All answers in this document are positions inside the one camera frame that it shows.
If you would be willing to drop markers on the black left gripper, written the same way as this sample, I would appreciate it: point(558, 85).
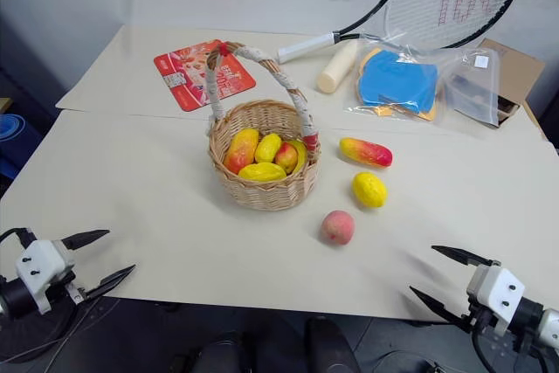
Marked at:
point(72, 285)

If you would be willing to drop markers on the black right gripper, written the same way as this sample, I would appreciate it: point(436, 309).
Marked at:
point(480, 316)

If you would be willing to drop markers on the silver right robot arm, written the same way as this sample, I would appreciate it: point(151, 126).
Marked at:
point(539, 320)

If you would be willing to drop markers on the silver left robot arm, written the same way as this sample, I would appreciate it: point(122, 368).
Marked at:
point(13, 299)

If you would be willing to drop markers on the yellow starfruit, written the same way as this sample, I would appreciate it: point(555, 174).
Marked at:
point(262, 172)

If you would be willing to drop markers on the large yellow lemon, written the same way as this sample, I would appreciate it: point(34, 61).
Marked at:
point(369, 189)

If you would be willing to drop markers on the pink round peach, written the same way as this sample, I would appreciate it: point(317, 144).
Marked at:
point(337, 227)

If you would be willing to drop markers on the long red-yellow mango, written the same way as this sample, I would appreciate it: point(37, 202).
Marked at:
point(366, 153)

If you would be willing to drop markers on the blue round container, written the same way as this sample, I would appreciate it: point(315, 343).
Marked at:
point(9, 126)

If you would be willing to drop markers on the small dark rounded shape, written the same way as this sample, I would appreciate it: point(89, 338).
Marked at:
point(229, 353)

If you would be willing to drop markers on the plump red-yellow mango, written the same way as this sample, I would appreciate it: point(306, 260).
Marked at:
point(241, 149)

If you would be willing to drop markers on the clear plastic zip bag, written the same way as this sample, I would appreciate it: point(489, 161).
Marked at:
point(467, 84)

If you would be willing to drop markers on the yellow banana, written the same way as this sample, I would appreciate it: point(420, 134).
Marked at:
point(301, 155)

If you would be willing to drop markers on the red printed snack packet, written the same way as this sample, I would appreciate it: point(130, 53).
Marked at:
point(183, 80)

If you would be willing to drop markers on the small yellow lemon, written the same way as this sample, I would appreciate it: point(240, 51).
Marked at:
point(268, 147)

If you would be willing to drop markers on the blue and orange foam pads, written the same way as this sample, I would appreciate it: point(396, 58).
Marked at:
point(399, 82)

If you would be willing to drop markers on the small red-yellow peach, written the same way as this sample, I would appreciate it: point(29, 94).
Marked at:
point(286, 157)

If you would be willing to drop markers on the brown cardboard box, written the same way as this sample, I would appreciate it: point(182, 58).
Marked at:
point(519, 80)

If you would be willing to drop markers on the cream cylindrical bottle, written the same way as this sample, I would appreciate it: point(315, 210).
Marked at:
point(336, 67)

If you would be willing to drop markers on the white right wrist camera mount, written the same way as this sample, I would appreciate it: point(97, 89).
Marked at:
point(495, 288)

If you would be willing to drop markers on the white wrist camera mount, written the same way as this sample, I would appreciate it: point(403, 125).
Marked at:
point(39, 266)
point(495, 288)

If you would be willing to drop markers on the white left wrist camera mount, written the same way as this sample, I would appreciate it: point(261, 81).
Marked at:
point(39, 266)

